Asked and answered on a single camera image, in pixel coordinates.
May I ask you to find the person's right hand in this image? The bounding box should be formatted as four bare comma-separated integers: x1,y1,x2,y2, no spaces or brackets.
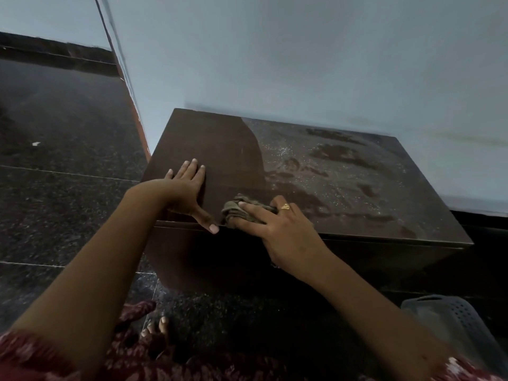
227,195,331,271

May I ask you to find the person's left hand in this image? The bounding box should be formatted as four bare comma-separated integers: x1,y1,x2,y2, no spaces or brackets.
158,158,220,235

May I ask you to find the grey-brown cleaning rag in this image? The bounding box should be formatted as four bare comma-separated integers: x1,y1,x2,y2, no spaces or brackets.
220,193,279,229

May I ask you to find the person's right forearm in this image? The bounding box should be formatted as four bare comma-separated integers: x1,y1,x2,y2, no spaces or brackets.
306,248,455,381

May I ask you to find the person's left forearm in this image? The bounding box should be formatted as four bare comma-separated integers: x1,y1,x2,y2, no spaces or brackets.
7,182,169,379

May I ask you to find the dark brown wooden cabinet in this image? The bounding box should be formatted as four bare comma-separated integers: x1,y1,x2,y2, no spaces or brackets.
141,108,474,299

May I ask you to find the person's bare foot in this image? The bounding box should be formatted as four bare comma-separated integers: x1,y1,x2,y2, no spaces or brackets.
140,316,172,359

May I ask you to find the red patterned garment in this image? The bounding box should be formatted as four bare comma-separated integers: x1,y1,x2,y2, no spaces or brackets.
0,301,508,381

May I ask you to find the grey perforated plastic basket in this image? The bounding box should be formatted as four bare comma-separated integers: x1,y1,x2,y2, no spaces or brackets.
400,294,508,378

